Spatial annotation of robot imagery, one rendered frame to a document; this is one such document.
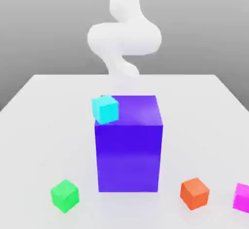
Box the small orange cube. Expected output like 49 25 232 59
179 177 210 211

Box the small magenta cube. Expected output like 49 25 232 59
232 183 249 213

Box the large purple box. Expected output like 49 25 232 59
94 95 163 193

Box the small cyan cube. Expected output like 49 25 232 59
91 95 120 125

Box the small green cube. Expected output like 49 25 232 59
50 179 80 214

